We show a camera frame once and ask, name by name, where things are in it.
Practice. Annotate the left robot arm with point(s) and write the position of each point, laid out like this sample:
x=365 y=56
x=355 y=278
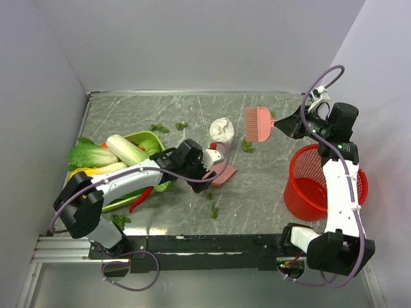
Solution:
x=79 y=204

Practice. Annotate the green paper scrap by dustpan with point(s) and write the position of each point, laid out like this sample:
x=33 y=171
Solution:
x=214 y=212

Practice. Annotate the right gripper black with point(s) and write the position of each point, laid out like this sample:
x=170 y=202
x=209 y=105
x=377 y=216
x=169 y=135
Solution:
x=292 y=125

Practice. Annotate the round green cabbage toy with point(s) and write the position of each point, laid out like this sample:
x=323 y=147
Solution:
x=150 y=146

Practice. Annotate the napa cabbage toy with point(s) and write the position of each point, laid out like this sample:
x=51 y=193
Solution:
x=127 y=152

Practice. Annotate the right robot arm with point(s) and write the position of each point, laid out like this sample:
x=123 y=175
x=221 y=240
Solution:
x=343 y=248

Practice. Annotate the white paper roll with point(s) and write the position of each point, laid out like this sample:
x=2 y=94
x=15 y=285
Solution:
x=222 y=130

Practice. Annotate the green paper scrap small centre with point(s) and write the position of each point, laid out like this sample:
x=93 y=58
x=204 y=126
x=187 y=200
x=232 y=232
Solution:
x=210 y=197

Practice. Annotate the pink dustpan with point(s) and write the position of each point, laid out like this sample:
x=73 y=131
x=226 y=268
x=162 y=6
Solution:
x=225 y=175

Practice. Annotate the green lettuce leaf toy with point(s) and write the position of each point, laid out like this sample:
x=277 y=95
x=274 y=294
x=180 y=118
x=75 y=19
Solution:
x=88 y=154

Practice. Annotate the red mesh basket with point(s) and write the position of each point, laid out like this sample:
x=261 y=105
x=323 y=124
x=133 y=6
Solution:
x=308 y=186

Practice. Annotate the pink hand brush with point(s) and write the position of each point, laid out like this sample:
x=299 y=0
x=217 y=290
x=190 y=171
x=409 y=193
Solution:
x=258 y=124

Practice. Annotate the green paper scrap near roll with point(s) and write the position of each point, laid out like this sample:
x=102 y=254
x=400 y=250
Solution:
x=247 y=146

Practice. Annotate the green paper scrap back centre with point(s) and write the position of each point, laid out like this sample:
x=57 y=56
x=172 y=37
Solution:
x=181 y=126

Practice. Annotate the green paper scrap front left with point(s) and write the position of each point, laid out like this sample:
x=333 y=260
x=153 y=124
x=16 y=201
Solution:
x=120 y=220

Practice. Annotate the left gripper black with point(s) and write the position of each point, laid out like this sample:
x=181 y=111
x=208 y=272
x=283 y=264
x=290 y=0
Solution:
x=199 y=160

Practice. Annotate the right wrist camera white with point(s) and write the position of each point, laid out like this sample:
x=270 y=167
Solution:
x=318 y=96

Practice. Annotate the green vegetable tray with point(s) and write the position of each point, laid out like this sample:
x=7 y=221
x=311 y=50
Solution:
x=138 y=137

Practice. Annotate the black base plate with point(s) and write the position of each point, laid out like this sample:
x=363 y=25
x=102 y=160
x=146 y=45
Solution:
x=201 y=252

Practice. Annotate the aluminium rail frame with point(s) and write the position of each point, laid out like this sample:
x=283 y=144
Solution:
x=66 y=249

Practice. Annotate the red chili pepper toy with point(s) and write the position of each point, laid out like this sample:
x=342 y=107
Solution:
x=140 y=199

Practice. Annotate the yellow corn husk toy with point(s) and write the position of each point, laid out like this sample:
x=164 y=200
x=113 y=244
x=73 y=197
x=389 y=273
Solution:
x=99 y=170

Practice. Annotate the green paper scrap back left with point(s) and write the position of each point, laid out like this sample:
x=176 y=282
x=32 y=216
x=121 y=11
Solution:
x=159 y=128

